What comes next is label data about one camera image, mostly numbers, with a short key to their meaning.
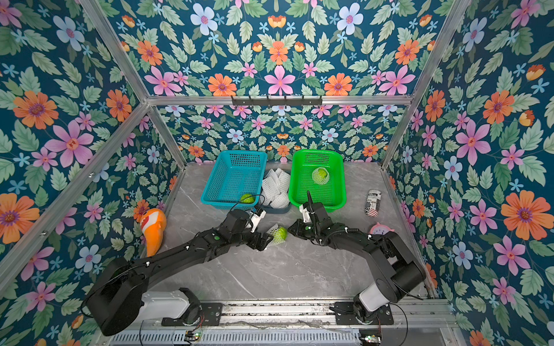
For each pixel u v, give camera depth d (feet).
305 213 2.75
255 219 2.48
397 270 1.50
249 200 3.21
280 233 2.83
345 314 2.41
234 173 3.76
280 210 3.23
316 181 3.56
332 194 3.51
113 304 1.34
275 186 3.41
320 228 2.31
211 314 2.42
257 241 2.41
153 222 2.91
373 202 3.30
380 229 2.99
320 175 3.45
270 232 2.82
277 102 3.04
